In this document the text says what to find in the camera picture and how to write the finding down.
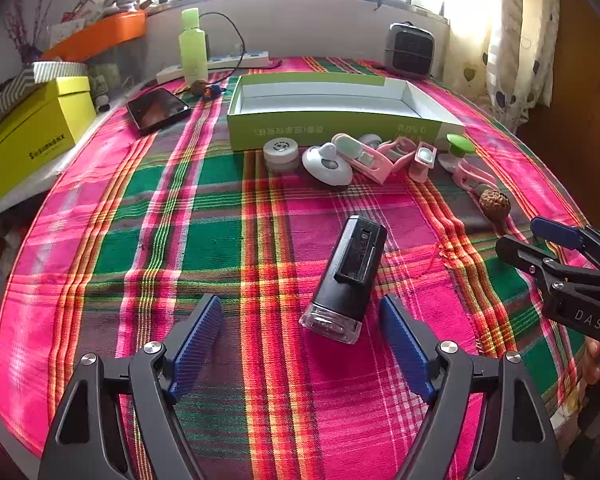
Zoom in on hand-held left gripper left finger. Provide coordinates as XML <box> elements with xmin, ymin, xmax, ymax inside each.
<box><xmin>37</xmin><ymin>294</ymin><xmax>226</xmax><ymax>480</ymax></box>

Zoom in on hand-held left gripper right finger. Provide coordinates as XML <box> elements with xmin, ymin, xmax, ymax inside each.
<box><xmin>378</xmin><ymin>294</ymin><xmax>566</xmax><ymax>480</ymax></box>

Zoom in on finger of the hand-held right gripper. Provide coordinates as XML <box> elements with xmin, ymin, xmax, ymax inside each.
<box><xmin>530</xmin><ymin>216</ymin><xmax>600</xmax><ymax>273</ymax></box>
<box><xmin>495</xmin><ymin>235</ymin><xmax>570</xmax><ymax>293</ymax></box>

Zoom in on black handheld device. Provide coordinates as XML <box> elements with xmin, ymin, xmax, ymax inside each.
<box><xmin>298</xmin><ymin>215</ymin><xmax>387</xmax><ymax>346</ymax></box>

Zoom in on pink plastic clip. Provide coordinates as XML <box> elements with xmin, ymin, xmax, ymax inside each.
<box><xmin>408</xmin><ymin>142</ymin><xmax>438</xmax><ymax>183</ymax></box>
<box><xmin>331</xmin><ymin>132</ymin><xmax>396</xmax><ymax>187</ymax></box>
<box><xmin>451</xmin><ymin>157</ymin><xmax>501</xmax><ymax>198</ymax></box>
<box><xmin>380</xmin><ymin>136</ymin><xmax>423</xmax><ymax>173</ymax></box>

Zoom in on green-topped white knob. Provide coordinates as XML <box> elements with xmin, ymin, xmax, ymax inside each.
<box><xmin>437</xmin><ymin>132</ymin><xmax>476</xmax><ymax>171</ymax></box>

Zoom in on white mushroom-shaped gadget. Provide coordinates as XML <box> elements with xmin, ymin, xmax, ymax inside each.
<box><xmin>301</xmin><ymin>142</ymin><xmax>354</xmax><ymax>189</ymax></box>

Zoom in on small white round jar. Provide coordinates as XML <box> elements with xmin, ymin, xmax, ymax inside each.
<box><xmin>262</xmin><ymin>137</ymin><xmax>301</xmax><ymax>173</ymax></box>

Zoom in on green and white cardboard box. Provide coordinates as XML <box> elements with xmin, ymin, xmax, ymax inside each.
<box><xmin>226</xmin><ymin>72</ymin><xmax>467</xmax><ymax>153</ymax></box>

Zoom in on pink green plaid tablecloth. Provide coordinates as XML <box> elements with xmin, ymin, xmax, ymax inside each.
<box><xmin>0</xmin><ymin>56</ymin><xmax>596</xmax><ymax>480</ymax></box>

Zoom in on brown wooden wardrobe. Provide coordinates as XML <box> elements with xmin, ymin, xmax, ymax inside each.
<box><xmin>550</xmin><ymin>0</ymin><xmax>600</xmax><ymax>126</ymax></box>

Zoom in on heart print curtain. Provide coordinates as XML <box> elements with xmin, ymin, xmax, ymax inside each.
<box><xmin>485</xmin><ymin>0</ymin><xmax>561</xmax><ymax>133</ymax></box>

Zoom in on grey small fan heater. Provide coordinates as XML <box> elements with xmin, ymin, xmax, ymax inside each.
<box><xmin>383</xmin><ymin>21</ymin><xmax>436</xmax><ymax>80</ymax></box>

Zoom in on black smartphone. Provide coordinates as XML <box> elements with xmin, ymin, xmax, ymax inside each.
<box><xmin>126</xmin><ymin>87</ymin><xmax>192</xmax><ymax>135</ymax></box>

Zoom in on yellow cardboard box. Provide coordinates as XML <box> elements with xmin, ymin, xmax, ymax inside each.
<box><xmin>0</xmin><ymin>76</ymin><xmax>97</xmax><ymax>200</ymax></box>

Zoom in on clear storage case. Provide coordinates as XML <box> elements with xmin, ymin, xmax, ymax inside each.
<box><xmin>87</xmin><ymin>42</ymin><xmax>148</xmax><ymax>111</ymax></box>

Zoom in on white blue power strip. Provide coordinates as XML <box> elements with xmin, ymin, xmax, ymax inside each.
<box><xmin>156</xmin><ymin>50</ymin><xmax>271</xmax><ymax>85</ymax></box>

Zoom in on light green plastic bottle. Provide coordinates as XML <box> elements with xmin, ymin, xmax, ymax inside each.
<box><xmin>178</xmin><ymin>7</ymin><xmax>211</xmax><ymax>86</ymax></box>

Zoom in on grey white striped box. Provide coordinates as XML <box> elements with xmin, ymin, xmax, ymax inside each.
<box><xmin>0</xmin><ymin>61</ymin><xmax>88</xmax><ymax>136</ymax></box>

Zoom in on orange plastic tray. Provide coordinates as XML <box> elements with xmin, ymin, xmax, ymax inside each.
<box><xmin>40</xmin><ymin>10</ymin><xmax>148</xmax><ymax>63</ymax></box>

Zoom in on colourful packets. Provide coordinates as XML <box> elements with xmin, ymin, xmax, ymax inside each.
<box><xmin>50</xmin><ymin>10</ymin><xmax>96</xmax><ymax>41</ymax></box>

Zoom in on red flower branches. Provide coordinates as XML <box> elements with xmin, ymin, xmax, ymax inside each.
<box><xmin>5</xmin><ymin>0</ymin><xmax>46</xmax><ymax>61</ymax></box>

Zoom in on black charging cable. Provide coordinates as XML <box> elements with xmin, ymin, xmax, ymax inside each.
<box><xmin>199</xmin><ymin>11</ymin><xmax>281</xmax><ymax>83</ymax></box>

